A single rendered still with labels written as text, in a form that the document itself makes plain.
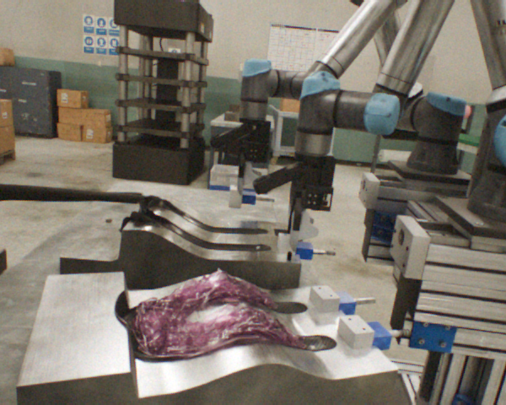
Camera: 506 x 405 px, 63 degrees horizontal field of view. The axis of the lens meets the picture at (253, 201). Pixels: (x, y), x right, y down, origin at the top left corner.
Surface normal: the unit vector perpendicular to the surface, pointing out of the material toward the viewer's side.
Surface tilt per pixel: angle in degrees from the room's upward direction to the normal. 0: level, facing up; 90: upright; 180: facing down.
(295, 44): 90
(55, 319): 0
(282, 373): 90
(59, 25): 90
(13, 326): 0
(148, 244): 90
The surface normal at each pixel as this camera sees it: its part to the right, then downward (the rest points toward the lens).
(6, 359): 0.10, -0.96
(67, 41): -0.04, 0.27
